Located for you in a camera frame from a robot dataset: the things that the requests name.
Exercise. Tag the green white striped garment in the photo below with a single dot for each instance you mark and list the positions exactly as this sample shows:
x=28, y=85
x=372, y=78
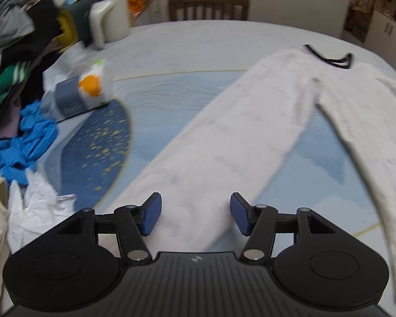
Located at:
x=10, y=79

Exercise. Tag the white plastic bag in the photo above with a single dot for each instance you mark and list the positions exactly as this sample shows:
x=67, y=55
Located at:
x=33, y=204

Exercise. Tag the white long-sleeve shirt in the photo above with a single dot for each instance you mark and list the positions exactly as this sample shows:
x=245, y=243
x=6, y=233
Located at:
x=250, y=115

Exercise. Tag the white electric kettle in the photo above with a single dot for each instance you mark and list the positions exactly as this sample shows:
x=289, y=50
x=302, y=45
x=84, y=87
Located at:
x=115, y=19

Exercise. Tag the white cabinet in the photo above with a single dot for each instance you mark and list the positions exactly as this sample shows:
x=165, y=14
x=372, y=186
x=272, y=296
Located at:
x=389, y=39

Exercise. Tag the grey carton box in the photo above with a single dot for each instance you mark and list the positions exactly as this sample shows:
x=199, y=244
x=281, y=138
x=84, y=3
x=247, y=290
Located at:
x=69, y=100

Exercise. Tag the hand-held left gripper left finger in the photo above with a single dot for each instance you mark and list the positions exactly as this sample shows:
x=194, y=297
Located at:
x=151, y=213

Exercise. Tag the grey garments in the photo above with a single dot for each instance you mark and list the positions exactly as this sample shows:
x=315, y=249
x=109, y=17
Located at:
x=6, y=16

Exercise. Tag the mauve garment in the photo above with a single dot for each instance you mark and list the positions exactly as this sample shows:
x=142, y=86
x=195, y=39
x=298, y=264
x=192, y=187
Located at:
x=6, y=123

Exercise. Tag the black garment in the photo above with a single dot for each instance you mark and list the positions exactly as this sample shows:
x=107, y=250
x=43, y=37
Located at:
x=46, y=19

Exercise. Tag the wall poster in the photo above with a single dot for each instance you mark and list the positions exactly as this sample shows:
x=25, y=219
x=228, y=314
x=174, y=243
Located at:
x=359, y=6

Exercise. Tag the yellow dark teal object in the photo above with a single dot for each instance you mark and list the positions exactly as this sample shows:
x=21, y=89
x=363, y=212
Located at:
x=69, y=23

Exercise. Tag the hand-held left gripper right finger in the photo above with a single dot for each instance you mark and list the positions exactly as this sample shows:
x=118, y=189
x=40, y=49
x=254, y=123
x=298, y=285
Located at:
x=240, y=213

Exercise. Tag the heap of blue gloves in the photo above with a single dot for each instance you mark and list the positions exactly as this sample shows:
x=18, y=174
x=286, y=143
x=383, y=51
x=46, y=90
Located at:
x=26, y=142

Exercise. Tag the white orange green packet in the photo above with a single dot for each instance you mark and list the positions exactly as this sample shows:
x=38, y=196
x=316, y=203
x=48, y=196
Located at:
x=92, y=84

